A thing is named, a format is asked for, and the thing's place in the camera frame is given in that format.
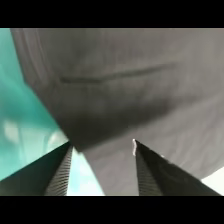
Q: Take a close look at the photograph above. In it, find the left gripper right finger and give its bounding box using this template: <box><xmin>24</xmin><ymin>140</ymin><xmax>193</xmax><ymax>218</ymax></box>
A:
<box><xmin>133</xmin><ymin>139</ymin><xmax>222</xmax><ymax>197</ymax></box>

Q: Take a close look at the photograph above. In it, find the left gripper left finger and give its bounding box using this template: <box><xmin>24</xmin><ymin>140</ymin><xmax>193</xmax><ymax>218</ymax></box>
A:
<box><xmin>0</xmin><ymin>141</ymin><xmax>74</xmax><ymax>197</ymax></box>

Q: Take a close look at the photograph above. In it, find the grey garment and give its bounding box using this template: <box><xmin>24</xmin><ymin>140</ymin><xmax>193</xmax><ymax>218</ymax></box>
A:
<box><xmin>9</xmin><ymin>27</ymin><xmax>224</xmax><ymax>197</ymax></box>

